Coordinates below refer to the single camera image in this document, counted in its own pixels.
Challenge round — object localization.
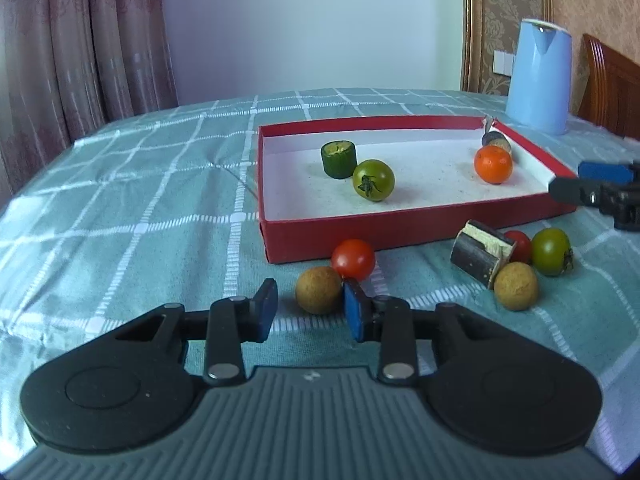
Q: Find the green tomato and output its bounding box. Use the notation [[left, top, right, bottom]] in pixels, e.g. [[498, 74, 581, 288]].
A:
[[352, 159, 395, 202], [532, 228, 574, 276]]

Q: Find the brown longan fruit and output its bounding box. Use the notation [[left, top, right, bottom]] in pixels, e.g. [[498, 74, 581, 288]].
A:
[[494, 262, 539, 311], [295, 266, 342, 315]]

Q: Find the green checked bed sheet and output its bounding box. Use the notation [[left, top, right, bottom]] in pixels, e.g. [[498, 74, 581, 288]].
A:
[[1, 88, 639, 470]]

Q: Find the red cherry tomato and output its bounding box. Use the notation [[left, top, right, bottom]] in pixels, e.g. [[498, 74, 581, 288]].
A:
[[331, 238, 376, 281], [504, 230, 532, 264]]

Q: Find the light blue electric kettle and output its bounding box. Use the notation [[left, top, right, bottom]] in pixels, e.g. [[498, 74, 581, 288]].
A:
[[506, 18, 572, 136]]

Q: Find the red cardboard box tray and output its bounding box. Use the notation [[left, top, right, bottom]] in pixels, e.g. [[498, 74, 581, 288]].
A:
[[257, 115, 575, 263]]

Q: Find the orange mandarin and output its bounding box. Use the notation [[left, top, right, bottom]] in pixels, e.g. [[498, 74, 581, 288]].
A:
[[474, 145, 513, 185]]

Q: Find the large dark sugarcane piece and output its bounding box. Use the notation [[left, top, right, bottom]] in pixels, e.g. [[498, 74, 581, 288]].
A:
[[450, 220, 516, 289]]

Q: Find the green cucumber piece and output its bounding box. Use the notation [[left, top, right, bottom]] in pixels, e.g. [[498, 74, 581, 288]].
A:
[[320, 140, 358, 180]]

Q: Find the white wall switch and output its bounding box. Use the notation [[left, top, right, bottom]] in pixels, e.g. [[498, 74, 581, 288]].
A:
[[492, 50, 515, 77]]

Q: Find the pink patterned curtain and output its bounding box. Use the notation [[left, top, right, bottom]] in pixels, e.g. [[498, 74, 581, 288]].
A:
[[1, 0, 177, 200]]

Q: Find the gold wall frame moulding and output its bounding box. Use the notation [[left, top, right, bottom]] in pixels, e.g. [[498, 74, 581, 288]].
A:
[[461, 0, 553, 96]]

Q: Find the wooden headboard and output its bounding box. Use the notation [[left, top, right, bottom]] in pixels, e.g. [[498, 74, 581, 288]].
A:
[[578, 34, 640, 141]]

